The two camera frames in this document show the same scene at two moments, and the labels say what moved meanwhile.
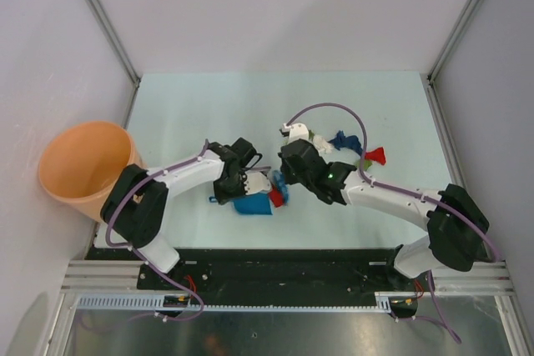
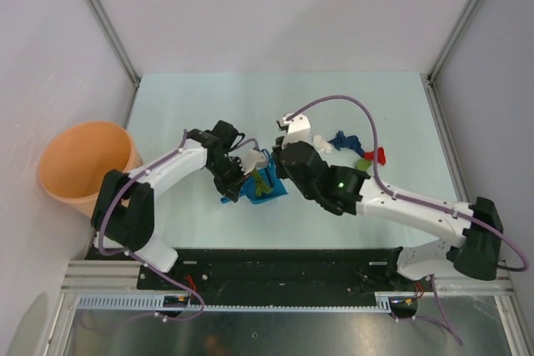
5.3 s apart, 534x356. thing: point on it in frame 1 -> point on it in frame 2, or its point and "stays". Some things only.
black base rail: (269, 272) stays
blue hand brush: (280, 182) -> (271, 168)
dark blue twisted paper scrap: (349, 141) stays
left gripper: (224, 198) stays
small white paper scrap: (322, 144) stays
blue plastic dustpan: (258, 203) -> (249, 189)
